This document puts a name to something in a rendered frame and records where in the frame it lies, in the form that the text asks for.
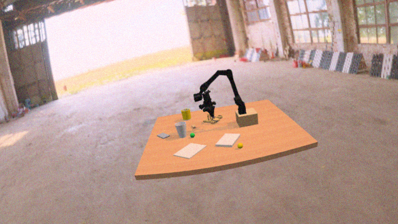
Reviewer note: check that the beige flat rectangular pad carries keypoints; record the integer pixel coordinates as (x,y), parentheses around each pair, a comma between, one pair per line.
(190,150)

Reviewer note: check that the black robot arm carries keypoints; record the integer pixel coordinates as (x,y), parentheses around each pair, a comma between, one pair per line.
(206,95)

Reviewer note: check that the yellow mug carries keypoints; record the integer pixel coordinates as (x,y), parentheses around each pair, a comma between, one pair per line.
(186,114)

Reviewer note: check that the grey cup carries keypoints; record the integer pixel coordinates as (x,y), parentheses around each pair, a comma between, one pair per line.
(181,129)

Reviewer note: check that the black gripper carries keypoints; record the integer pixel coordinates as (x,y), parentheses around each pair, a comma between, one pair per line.
(209,106)

